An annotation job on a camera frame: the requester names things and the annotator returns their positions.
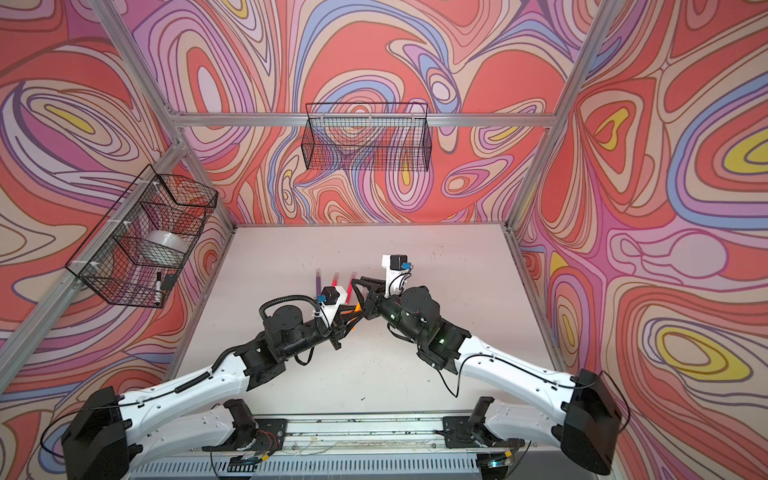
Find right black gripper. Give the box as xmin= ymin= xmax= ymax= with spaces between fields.
xmin=350 ymin=276 xmax=425 ymax=344

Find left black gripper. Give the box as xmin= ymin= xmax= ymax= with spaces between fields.
xmin=278 ymin=307 xmax=365 ymax=364

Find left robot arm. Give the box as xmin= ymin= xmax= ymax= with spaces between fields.
xmin=60 ymin=305 xmax=361 ymax=479

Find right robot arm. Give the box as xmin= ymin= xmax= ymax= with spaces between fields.
xmin=351 ymin=277 xmax=627 ymax=475

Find black marker in basket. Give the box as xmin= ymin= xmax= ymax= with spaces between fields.
xmin=154 ymin=271 xmax=164 ymax=308

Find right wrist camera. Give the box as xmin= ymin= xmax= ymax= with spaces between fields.
xmin=382 ymin=254 xmax=413 ymax=297

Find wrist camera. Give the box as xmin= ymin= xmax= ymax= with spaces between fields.
xmin=382 ymin=254 xmax=413 ymax=297
xmin=317 ymin=286 xmax=347 ymax=326

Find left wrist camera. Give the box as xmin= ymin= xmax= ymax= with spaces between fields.
xmin=317 ymin=286 xmax=347 ymax=326

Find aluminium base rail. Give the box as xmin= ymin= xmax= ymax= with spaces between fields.
xmin=119 ymin=410 xmax=607 ymax=457

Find left black wire basket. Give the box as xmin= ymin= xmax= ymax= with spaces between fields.
xmin=65 ymin=166 xmax=218 ymax=309

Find black wire basket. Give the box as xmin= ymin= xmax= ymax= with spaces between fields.
xmin=301 ymin=101 xmax=432 ymax=173
xmin=65 ymin=166 xmax=218 ymax=309

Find back black wire basket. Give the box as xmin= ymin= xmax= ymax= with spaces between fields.
xmin=301 ymin=101 xmax=432 ymax=173

